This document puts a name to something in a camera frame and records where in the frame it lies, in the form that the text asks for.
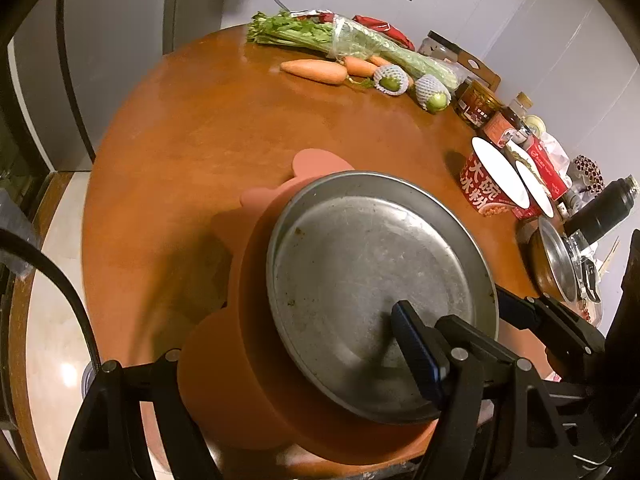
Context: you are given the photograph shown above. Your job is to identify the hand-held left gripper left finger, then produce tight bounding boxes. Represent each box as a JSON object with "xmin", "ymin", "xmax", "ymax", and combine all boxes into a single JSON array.
[{"xmin": 57, "ymin": 349, "xmax": 223, "ymax": 480}]

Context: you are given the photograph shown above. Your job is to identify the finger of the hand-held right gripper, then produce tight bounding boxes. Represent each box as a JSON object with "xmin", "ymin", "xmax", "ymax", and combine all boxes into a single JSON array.
[
  {"xmin": 620, "ymin": 229, "xmax": 640, "ymax": 323},
  {"xmin": 495, "ymin": 285, "xmax": 607, "ymax": 357}
]

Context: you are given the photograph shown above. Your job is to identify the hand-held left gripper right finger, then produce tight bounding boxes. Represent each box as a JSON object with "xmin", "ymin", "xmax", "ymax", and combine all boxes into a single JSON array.
[{"xmin": 391, "ymin": 300, "xmax": 613, "ymax": 480}]

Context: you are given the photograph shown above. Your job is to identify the pink bear-shaped plate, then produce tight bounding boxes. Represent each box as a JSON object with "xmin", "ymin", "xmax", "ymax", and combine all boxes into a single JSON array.
[{"xmin": 177, "ymin": 148, "xmax": 441, "ymax": 466}]

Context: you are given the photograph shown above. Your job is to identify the shallow metal plate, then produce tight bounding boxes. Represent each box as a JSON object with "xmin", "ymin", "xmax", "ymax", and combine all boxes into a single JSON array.
[{"xmin": 266, "ymin": 171, "xmax": 500, "ymax": 426}]

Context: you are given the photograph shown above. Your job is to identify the red instant noodle bowl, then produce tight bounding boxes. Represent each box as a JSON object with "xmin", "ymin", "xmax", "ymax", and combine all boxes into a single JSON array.
[
  {"xmin": 511, "ymin": 160, "xmax": 556, "ymax": 221},
  {"xmin": 459, "ymin": 136, "xmax": 531, "ymax": 217}
]

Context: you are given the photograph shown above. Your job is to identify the wooden chopsticks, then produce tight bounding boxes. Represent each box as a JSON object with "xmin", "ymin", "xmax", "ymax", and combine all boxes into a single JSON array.
[{"xmin": 597, "ymin": 240, "xmax": 621, "ymax": 273}]

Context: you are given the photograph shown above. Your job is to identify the black thermos flask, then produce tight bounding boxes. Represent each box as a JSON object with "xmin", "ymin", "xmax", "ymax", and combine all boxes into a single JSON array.
[{"xmin": 564, "ymin": 175, "xmax": 640, "ymax": 243}]

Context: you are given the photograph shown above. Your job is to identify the red and white beaded ornament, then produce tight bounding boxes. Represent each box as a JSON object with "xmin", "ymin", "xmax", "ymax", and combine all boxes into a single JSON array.
[{"xmin": 572, "ymin": 155, "xmax": 606, "ymax": 188}]

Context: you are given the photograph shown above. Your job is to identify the red tissue box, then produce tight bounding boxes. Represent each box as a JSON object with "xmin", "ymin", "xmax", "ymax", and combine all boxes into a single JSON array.
[{"xmin": 527, "ymin": 132, "xmax": 573, "ymax": 201}]

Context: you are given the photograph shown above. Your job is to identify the brown sauce bottle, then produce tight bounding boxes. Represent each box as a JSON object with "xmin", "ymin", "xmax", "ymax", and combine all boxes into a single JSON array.
[{"xmin": 482, "ymin": 91, "xmax": 535, "ymax": 146}]

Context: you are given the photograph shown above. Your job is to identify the chili sauce jar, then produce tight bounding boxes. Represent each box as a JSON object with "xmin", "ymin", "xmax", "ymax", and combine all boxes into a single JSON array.
[{"xmin": 454, "ymin": 79, "xmax": 503, "ymax": 126}]

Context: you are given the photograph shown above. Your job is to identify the green fruit in foam net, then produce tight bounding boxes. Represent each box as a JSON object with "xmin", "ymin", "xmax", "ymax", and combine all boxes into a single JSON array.
[
  {"xmin": 415, "ymin": 75, "xmax": 451, "ymax": 112},
  {"xmin": 374, "ymin": 65, "xmax": 410, "ymax": 96}
]

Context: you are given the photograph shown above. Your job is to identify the wooden chair back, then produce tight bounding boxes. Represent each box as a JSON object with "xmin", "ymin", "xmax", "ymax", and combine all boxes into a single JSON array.
[{"xmin": 462, "ymin": 55, "xmax": 502, "ymax": 92}]

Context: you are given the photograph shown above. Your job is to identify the red snack packet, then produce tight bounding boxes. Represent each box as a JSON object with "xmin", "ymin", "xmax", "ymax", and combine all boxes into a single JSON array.
[{"xmin": 352, "ymin": 14, "xmax": 416, "ymax": 51}]

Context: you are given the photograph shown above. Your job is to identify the grey refrigerator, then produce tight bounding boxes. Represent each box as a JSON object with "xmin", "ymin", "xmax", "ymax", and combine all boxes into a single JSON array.
[{"xmin": 10, "ymin": 0, "xmax": 201, "ymax": 171}]

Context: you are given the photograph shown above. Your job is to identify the bagged celery bunch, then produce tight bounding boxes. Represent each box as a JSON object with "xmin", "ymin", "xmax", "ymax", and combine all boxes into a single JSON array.
[{"xmin": 247, "ymin": 11, "xmax": 463, "ymax": 92}]

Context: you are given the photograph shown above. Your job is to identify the black cable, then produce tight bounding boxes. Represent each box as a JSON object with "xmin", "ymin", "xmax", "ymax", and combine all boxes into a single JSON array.
[{"xmin": 0, "ymin": 227, "xmax": 103, "ymax": 371}]

